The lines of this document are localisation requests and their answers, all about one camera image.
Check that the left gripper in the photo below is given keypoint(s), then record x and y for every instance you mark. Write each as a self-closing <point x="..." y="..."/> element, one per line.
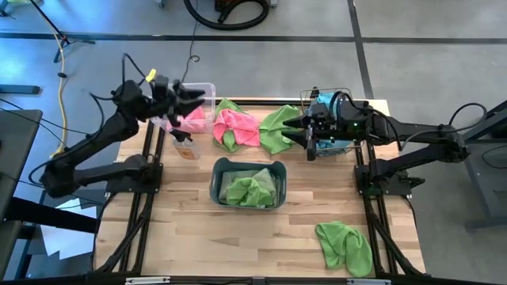
<point x="166" y="103"/>

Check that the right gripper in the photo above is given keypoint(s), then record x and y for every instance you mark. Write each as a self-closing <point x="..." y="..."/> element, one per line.
<point x="336" y="122"/>

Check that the pink microfiber towel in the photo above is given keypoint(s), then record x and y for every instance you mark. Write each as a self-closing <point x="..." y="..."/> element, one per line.
<point x="241" y="126"/>
<point x="194" y="118"/>

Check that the teal microfiber towel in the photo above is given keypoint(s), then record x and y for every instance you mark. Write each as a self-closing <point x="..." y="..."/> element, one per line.
<point x="326" y="99"/>

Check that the pale green microfiber towel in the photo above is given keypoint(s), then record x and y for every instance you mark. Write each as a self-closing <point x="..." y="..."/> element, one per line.
<point x="223" y="186"/>

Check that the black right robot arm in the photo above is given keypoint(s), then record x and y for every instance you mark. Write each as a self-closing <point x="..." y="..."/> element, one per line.
<point x="412" y="132"/>

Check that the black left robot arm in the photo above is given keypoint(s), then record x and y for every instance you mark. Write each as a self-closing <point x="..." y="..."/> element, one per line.
<point x="99" y="134"/>

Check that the clear plastic bin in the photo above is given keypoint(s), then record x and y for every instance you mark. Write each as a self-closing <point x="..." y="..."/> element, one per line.
<point x="206" y="91"/>

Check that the spray bottle with black head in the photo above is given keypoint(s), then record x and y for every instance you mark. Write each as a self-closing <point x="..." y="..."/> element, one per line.
<point x="186" y="149"/>

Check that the yellow tape tag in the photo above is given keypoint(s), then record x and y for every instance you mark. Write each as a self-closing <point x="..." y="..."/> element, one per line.
<point x="150" y="75"/>

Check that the grey-blue plastic basket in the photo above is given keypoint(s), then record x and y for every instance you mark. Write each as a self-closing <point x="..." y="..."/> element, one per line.
<point x="213" y="190"/>

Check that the black tripod stand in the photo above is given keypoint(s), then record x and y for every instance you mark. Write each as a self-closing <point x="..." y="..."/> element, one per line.
<point x="47" y="18"/>

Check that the black flat floor bar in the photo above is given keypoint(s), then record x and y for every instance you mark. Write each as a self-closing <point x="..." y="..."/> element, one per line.
<point x="20" y="89"/>

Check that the black support beam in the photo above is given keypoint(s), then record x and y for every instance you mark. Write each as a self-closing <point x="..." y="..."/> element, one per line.
<point x="47" y="215"/>

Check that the dark grey desk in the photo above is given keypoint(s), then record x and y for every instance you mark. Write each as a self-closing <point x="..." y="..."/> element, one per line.
<point x="16" y="158"/>

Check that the white paper sheets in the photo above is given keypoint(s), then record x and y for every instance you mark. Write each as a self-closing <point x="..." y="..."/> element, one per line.
<point x="67" y="241"/>

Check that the dark grey equipment stand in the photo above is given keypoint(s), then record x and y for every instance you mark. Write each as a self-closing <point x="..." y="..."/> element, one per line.
<point x="487" y="178"/>

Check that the black aluminium table frame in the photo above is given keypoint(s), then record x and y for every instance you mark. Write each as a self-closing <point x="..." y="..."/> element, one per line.
<point x="253" y="102"/>

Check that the silver metal bracket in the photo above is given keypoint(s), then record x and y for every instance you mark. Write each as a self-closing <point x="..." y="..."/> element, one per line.
<point x="146" y="280"/>
<point x="368" y="282"/>

